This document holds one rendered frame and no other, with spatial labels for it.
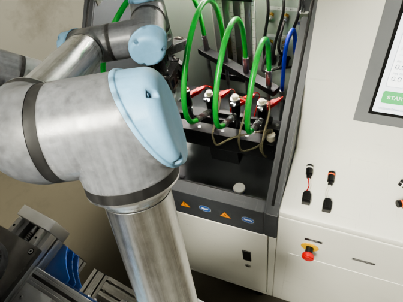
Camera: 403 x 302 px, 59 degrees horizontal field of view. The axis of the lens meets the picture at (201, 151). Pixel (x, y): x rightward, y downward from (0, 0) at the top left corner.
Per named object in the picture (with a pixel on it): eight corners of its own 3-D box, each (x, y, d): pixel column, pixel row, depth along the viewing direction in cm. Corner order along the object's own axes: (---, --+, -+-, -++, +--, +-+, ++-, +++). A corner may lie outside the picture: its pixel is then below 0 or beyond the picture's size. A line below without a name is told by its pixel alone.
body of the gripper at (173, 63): (149, 91, 96) (136, 55, 86) (162, 69, 100) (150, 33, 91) (175, 95, 94) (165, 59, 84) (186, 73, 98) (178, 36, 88)
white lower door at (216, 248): (143, 254, 186) (93, 190, 131) (145, 250, 188) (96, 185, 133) (265, 293, 167) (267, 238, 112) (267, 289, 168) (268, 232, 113)
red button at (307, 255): (297, 259, 108) (298, 253, 104) (300, 247, 110) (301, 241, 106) (315, 265, 106) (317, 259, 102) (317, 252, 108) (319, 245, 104)
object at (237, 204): (97, 189, 131) (78, 166, 118) (102, 179, 133) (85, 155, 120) (263, 235, 112) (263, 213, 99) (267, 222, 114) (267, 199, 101)
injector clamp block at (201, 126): (180, 151, 130) (172, 125, 118) (190, 130, 135) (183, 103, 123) (273, 172, 120) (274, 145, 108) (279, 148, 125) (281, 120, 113)
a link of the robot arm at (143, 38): (118, 74, 74) (121, 41, 81) (171, 65, 74) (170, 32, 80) (105, 43, 68) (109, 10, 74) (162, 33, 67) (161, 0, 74)
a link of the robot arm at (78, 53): (-40, 217, 40) (78, 70, 82) (54, 204, 39) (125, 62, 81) (-103, 127, 34) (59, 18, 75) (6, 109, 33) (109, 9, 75)
